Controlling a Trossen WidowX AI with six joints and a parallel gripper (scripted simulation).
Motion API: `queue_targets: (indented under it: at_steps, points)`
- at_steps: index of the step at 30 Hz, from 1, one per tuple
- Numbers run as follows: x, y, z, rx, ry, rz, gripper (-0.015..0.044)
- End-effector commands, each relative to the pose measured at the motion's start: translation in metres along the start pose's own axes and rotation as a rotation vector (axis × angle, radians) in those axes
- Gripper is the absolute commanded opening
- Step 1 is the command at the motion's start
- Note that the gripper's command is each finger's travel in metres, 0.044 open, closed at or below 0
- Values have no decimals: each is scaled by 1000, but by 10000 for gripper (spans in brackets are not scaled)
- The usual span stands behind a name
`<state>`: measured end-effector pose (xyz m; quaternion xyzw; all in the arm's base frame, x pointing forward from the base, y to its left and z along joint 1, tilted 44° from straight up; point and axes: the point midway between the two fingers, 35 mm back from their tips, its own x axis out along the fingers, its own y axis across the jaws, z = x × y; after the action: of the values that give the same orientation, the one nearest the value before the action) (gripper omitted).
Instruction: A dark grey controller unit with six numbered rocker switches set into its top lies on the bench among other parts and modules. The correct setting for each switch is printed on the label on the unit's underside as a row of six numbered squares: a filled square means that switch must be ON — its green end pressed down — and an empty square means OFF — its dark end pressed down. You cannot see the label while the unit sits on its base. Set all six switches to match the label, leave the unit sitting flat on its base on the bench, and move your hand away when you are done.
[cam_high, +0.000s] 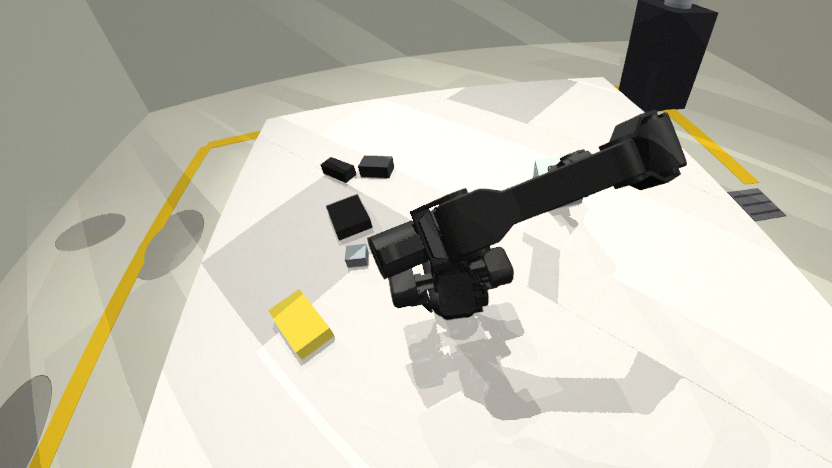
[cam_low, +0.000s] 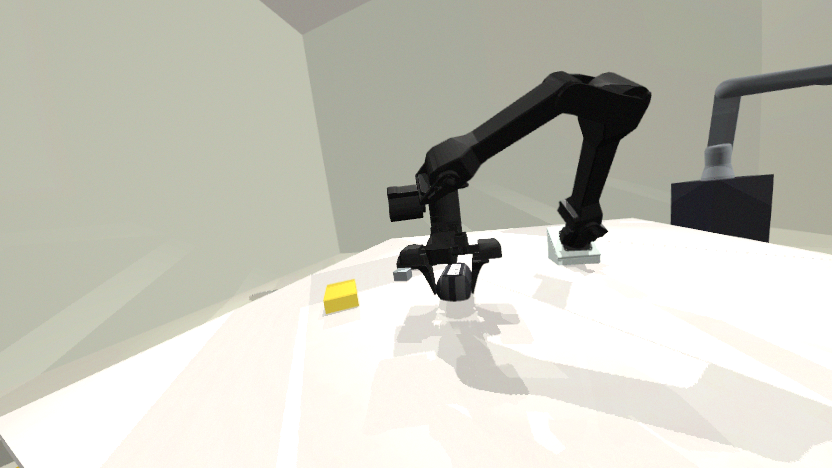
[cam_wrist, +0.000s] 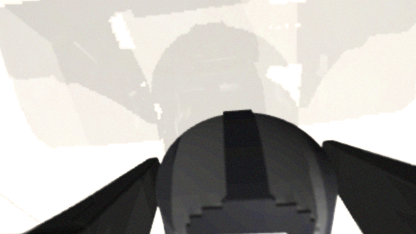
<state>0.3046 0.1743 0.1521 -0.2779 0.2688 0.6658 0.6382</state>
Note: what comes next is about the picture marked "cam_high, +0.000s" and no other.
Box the yellow rectangular block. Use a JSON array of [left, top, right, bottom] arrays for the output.
[[268, 289, 335, 360]]

